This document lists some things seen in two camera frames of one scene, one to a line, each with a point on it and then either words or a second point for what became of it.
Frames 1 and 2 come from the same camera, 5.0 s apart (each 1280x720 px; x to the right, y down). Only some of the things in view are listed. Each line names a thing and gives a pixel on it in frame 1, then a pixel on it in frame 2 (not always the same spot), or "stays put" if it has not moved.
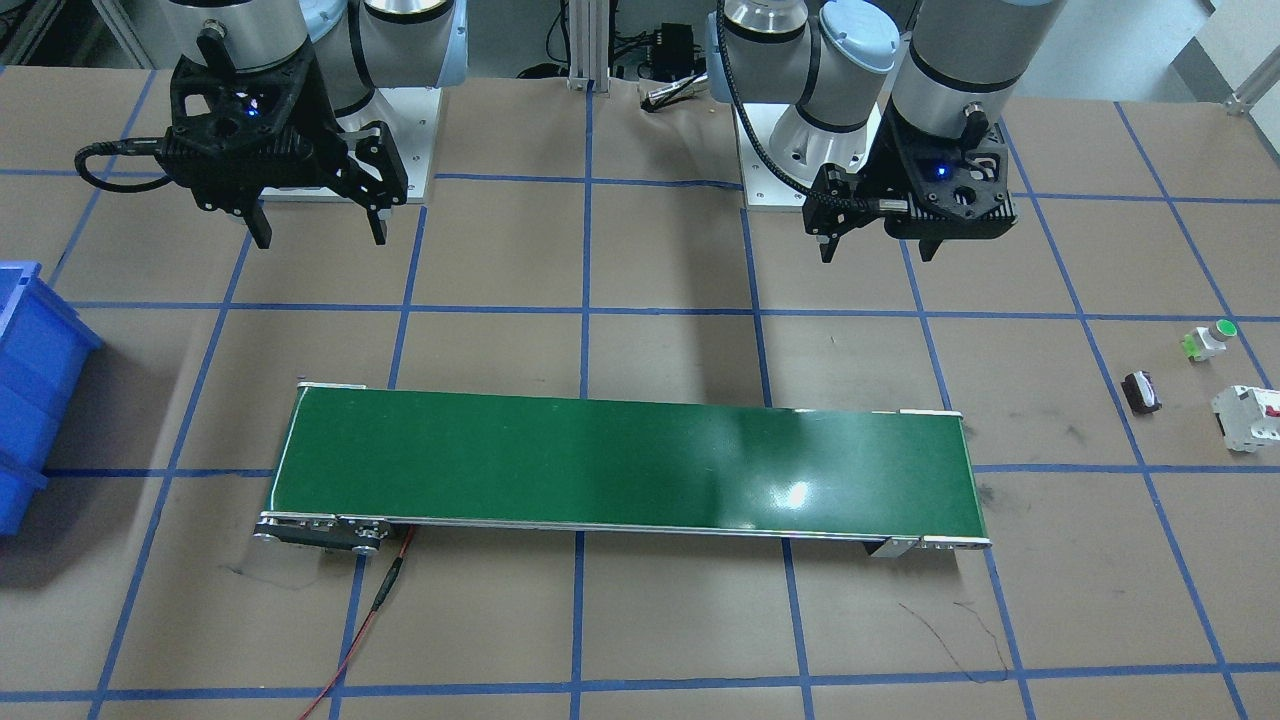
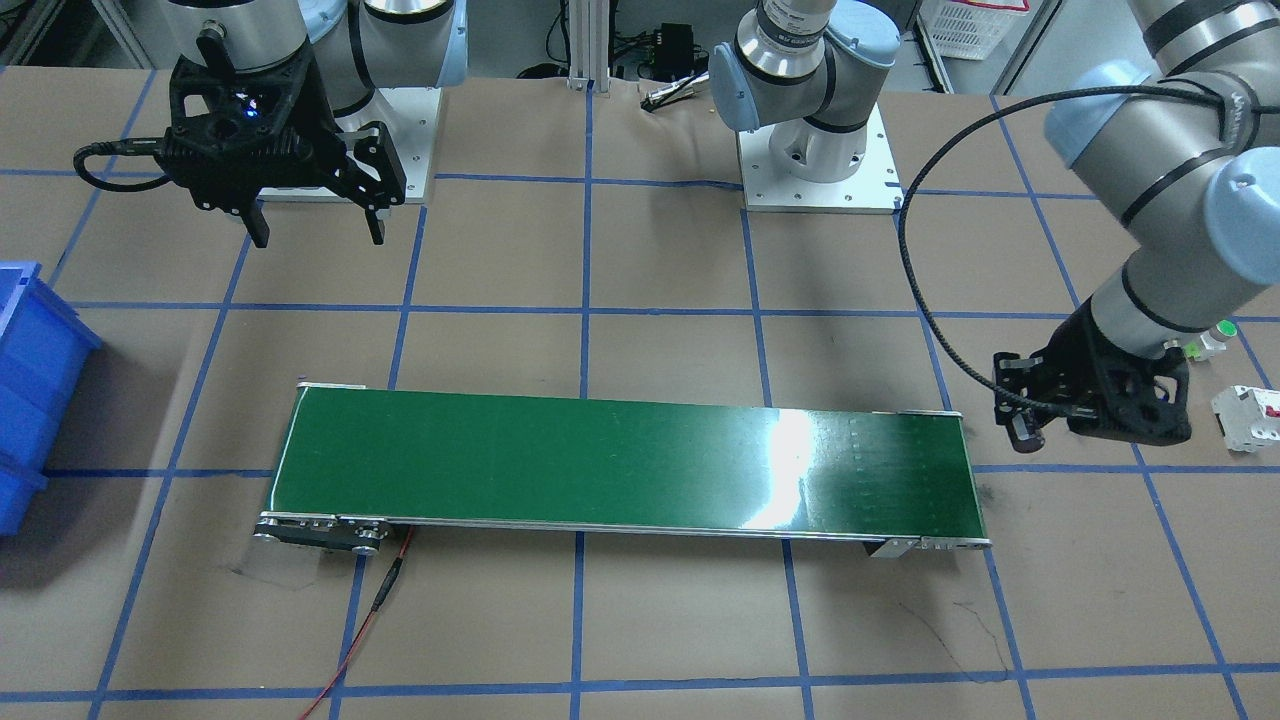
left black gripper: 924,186 to 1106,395
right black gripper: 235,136 stays put
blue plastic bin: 47,348 stays put
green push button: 1204,343 stays put
